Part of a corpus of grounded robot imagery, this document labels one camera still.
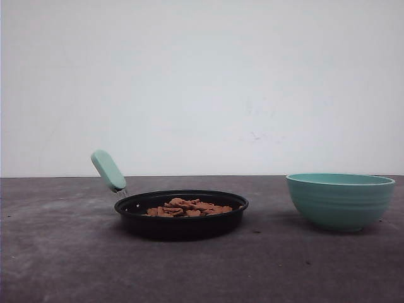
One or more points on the teal ceramic bowl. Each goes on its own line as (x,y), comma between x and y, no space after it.
(340,202)

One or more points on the black frying pan green handle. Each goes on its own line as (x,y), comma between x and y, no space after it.
(132,208)

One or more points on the pile of brown beef cubes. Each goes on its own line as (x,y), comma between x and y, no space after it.
(178,207)

